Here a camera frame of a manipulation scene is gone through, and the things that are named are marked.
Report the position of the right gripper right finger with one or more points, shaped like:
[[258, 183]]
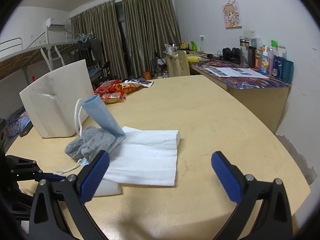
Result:
[[274, 220]]

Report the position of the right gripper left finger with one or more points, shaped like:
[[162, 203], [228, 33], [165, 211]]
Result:
[[47, 220]]

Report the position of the grey towel cloth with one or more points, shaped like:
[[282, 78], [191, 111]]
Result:
[[90, 143]]

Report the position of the blue face mask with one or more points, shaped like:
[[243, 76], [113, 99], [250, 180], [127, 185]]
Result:
[[98, 112]]

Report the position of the white tissue paper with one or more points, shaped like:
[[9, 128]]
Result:
[[147, 158]]

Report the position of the blue plaid blanket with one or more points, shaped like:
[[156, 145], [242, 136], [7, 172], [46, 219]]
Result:
[[16, 123]]

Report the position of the white styrofoam box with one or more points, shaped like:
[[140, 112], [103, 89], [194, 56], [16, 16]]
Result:
[[50, 100]]

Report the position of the metal bunk bed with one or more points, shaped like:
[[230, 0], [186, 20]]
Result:
[[41, 49]]

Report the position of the red packaged bun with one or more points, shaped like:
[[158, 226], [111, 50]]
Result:
[[113, 98]]

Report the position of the red snack bag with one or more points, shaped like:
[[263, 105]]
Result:
[[107, 87]]

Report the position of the black folding chair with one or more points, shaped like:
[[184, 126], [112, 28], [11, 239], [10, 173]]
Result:
[[99, 75]]

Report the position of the orange chip bag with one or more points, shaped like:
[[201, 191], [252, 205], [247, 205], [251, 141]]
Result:
[[130, 86]]

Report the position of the air conditioner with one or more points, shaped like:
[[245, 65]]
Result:
[[51, 23]]

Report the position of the printed paper sheet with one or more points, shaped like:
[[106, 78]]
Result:
[[235, 72]]

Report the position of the teal box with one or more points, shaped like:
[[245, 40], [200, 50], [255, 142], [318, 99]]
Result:
[[288, 71]]

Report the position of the wooden desk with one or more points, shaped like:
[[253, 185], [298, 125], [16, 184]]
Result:
[[172, 61]]

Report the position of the black headphones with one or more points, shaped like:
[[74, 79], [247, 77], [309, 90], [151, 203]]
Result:
[[232, 55]]

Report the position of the dark thermos bottle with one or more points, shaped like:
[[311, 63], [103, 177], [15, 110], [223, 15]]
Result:
[[251, 56]]

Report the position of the wooden smiley chair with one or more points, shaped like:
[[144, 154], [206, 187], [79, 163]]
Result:
[[183, 68]]

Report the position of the green plastic stand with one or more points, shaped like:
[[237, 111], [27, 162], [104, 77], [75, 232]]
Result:
[[193, 46]]

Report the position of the brown curtains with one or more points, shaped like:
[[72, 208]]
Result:
[[132, 35]]

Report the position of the anime girl poster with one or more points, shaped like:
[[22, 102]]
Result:
[[231, 15]]

